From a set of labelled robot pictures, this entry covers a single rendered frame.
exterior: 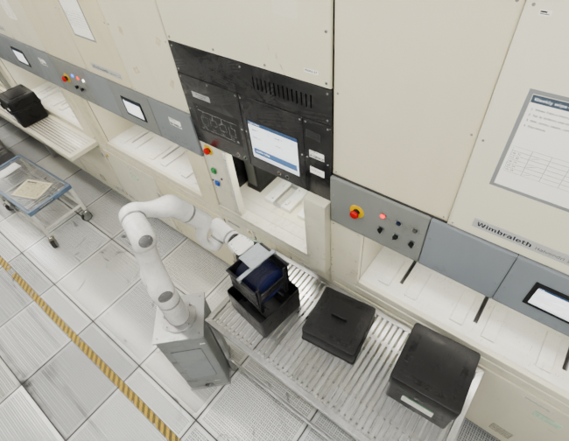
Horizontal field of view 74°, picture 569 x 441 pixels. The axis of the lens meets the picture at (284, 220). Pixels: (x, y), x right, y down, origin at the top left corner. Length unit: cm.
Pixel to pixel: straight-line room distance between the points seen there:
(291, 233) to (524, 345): 131
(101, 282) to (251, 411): 172
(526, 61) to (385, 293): 133
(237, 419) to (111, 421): 84
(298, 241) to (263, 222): 27
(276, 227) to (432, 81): 143
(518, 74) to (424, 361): 117
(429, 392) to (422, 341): 21
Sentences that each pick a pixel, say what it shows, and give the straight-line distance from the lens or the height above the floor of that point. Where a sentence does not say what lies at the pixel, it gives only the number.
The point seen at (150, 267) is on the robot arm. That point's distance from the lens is 181.
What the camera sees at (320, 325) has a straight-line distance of 199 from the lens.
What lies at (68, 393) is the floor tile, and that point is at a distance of 329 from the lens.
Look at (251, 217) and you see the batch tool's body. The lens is 244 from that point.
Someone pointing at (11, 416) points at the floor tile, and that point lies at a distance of 346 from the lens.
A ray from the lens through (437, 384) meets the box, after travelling 179.
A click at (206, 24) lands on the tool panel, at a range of 171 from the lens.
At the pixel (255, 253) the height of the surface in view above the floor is 124.
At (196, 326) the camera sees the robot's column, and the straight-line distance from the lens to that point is 221.
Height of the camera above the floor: 266
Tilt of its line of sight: 48 degrees down
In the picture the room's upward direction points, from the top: 8 degrees counter-clockwise
